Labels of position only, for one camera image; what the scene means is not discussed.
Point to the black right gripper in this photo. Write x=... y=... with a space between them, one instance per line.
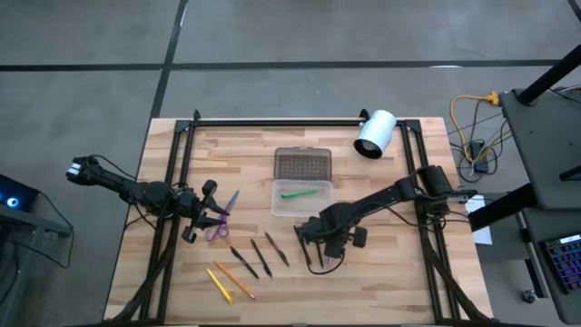
x=318 y=227

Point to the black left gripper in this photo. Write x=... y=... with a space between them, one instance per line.
x=188 y=204

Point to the orange pencil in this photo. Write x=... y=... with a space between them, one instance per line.
x=233 y=280

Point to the green marker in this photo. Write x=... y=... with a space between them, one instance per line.
x=299 y=194

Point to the translucent plastic supply box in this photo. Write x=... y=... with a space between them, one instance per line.
x=302 y=165

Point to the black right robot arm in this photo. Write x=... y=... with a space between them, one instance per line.
x=377 y=197

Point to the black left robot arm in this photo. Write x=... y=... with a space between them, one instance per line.
x=150 y=193

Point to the white cylindrical lamp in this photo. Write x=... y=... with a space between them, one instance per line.
x=377 y=131

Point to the white paper sheet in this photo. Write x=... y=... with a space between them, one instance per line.
x=483 y=236

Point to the black power adapter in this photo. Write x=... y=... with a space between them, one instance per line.
x=477 y=150

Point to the caster wheel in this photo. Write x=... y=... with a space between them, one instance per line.
x=528 y=296

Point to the computer with blue light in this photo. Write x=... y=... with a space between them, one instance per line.
x=13 y=195

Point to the backlit keyboard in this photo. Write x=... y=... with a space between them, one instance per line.
x=565 y=263

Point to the dark grey workstation cart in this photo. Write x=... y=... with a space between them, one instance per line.
x=540 y=145

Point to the black pole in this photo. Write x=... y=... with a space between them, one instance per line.
x=551 y=75

